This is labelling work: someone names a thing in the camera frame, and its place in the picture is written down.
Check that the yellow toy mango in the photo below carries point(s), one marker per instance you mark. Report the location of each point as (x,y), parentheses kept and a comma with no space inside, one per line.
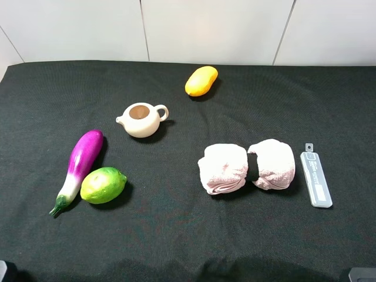
(200,82)

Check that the left grey robot base corner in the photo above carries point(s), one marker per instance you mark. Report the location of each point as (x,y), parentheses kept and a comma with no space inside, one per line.
(3,271)

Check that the right grey robot base corner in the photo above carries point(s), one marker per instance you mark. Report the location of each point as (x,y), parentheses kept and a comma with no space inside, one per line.
(362,274)

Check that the pink rolled towel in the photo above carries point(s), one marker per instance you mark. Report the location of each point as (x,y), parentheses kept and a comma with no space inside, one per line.
(223,168)

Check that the cream ceramic teapot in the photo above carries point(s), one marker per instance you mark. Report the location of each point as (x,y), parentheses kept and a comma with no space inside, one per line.
(142,120)

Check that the black elastic band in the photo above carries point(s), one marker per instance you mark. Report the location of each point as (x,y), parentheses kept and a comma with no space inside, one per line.
(253,171)

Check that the green toy lime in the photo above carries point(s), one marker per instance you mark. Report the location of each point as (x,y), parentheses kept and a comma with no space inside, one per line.
(102,185)

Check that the purple toy eggplant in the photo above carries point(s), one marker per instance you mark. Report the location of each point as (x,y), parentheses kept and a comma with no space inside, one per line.
(81,160)

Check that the grey plastic blade case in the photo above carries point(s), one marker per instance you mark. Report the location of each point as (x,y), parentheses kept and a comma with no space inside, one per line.
(315,179)

